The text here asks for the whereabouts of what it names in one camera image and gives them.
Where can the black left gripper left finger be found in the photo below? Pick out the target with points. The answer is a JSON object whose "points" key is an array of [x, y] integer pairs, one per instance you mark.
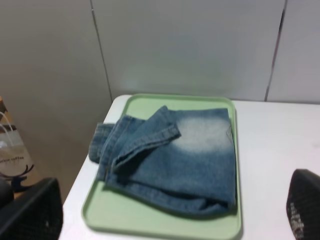
{"points": [[36, 214]]}

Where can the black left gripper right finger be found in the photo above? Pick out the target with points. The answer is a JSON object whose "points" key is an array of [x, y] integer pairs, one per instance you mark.
{"points": [[303, 205]]}

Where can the children's blue denim shorts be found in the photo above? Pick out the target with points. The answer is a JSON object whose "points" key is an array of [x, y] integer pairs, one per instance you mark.
{"points": [[182, 161]]}

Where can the light green plastic tray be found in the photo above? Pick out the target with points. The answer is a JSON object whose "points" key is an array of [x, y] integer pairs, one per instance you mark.
{"points": [[107, 211]]}

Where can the white paper coffee bag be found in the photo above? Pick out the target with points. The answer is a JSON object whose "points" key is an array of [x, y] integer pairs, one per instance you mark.
{"points": [[16, 165]]}

